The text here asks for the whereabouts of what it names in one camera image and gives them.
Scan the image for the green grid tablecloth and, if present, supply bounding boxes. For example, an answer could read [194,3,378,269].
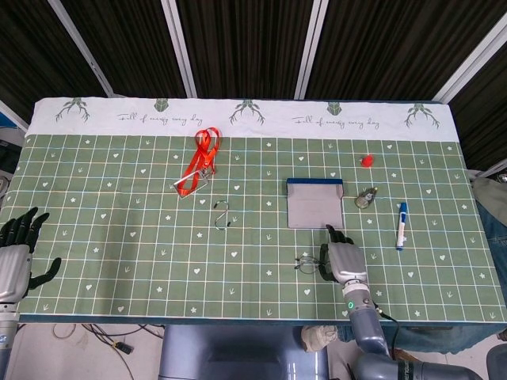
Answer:
[7,97,507,324]

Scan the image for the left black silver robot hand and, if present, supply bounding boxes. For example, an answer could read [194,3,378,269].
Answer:
[0,207,63,305]

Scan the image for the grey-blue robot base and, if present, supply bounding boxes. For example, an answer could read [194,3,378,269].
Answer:
[158,324,330,380]

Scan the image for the beige shoe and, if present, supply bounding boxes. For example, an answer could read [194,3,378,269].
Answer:
[300,325,340,354]

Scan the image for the black floor cables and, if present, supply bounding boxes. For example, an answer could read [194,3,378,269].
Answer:
[51,323,166,357]

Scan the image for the blue white marker pen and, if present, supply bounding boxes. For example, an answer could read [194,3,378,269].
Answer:
[395,201,410,252]

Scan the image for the white partition post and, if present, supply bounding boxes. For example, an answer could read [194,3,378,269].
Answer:
[47,0,116,98]
[292,0,328,100]
[160,0,198,99]
[431,19,507,104]

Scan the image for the orange lanyard with badge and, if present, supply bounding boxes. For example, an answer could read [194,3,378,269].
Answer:
[173,126,223,199]

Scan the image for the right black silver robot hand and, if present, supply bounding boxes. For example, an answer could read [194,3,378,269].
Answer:
[318,223,369,284]

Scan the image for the seated person in jeans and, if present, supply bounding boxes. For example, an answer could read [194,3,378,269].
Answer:
[471,169,507,294]

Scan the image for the eyeglasses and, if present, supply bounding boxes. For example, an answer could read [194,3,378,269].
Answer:
[293,255,328,276]

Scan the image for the blue denim trouser leg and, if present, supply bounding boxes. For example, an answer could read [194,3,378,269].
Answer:
[336,325,476,355]

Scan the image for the metal S hook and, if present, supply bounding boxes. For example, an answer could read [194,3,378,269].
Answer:
[212,200,233,230]

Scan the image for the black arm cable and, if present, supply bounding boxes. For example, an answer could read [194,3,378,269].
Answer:
[370,300,401,359]

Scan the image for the blue floral glasses case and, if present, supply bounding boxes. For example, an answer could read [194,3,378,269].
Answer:
[285,177,345,230]

